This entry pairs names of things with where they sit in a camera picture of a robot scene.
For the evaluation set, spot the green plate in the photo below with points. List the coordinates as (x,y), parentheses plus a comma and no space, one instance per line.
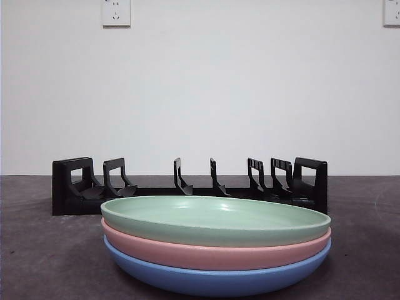
(203,228)

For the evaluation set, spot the pink plate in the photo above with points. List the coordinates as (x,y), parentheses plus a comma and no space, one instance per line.
(203,257)

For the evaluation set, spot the blue plate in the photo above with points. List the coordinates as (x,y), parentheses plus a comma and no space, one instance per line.
(203,281)

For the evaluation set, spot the black dish rack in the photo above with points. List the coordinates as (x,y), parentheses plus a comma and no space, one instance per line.
(62,200)

